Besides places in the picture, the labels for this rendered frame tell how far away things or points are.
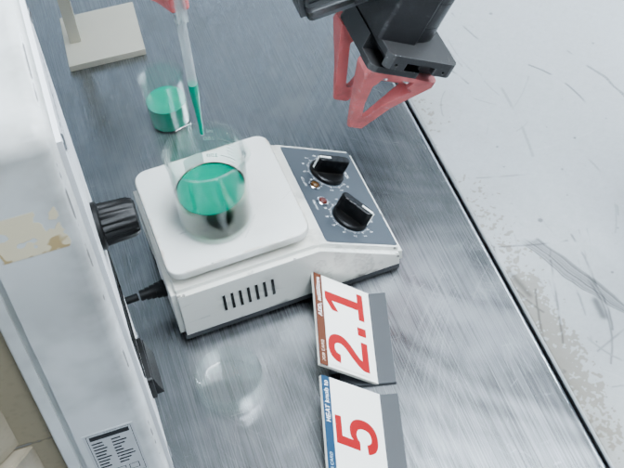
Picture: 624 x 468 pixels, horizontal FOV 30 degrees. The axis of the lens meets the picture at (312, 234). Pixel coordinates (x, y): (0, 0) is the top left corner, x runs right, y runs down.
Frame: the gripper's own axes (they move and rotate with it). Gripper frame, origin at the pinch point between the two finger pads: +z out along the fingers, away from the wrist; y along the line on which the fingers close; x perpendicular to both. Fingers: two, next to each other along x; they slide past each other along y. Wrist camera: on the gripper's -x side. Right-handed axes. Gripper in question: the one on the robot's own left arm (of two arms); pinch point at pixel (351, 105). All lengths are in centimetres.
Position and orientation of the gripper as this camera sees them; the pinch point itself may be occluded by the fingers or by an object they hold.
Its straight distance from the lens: 98.7
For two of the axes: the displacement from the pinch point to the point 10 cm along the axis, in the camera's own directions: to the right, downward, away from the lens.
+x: 8.5, 0.6, 5.2
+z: -4.2, 6.8, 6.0
